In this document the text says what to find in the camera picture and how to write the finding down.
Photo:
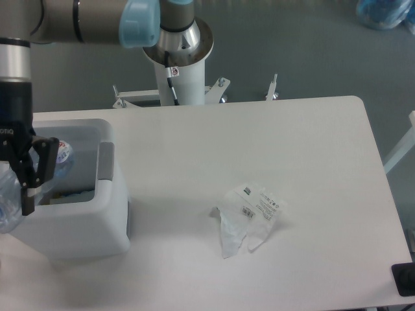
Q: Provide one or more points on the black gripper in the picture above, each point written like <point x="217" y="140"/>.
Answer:
<point x="32" y="160"/>

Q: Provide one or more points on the clear plastic water bottle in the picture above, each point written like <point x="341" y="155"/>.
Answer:
<point x="11" y="214"/>

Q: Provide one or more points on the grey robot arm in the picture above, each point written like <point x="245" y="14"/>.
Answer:
<point x="23" y="23"/>

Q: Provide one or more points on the trash inside bin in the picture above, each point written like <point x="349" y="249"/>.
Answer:
<point x="79" y="197"/>

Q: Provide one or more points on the white trash can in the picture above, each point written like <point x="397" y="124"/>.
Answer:
<point x="95" y="228"/>

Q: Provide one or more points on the clear plastic wrapper bag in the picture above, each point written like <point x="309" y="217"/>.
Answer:
<point x="247" y="212"/>

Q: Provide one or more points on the blue plastic bag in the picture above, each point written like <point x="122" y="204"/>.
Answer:
<point x="382" y="15"/>

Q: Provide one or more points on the black device at table edge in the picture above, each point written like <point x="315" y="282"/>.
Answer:
<point x="404" y="278"/>

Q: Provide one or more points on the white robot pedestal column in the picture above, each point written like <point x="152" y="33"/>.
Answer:
<point x="182" y="55"/>

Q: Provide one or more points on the white pedestal base frame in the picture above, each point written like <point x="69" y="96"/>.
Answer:
<point x="174" y="95"/>

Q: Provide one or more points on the white frame leg right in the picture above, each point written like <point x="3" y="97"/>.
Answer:
<point x="404" y="145"/>

